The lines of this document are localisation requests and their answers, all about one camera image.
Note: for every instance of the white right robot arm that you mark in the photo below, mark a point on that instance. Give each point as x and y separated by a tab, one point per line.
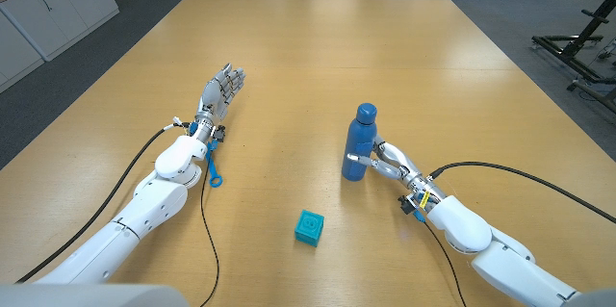
462	227

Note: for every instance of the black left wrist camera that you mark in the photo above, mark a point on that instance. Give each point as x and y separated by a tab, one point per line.
220	133

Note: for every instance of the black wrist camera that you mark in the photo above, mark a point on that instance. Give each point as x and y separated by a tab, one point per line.
407	206
220	133

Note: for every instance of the teal cube block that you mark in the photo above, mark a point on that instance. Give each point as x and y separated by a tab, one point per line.
309	227

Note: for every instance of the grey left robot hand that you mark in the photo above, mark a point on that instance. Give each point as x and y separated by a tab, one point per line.
216	97

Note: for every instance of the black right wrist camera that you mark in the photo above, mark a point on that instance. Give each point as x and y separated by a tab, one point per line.
407	206

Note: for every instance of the black metal stand frame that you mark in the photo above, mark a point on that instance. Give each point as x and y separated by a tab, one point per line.
572	49

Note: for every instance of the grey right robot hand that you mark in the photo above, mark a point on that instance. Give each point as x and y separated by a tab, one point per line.
402	165

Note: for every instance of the blue metal bottle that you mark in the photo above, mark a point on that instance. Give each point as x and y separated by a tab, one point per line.
358	138

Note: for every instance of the white low cabinet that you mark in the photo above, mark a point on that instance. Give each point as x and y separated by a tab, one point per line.
48	13

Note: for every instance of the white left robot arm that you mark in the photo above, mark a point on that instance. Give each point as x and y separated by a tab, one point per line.
154	206

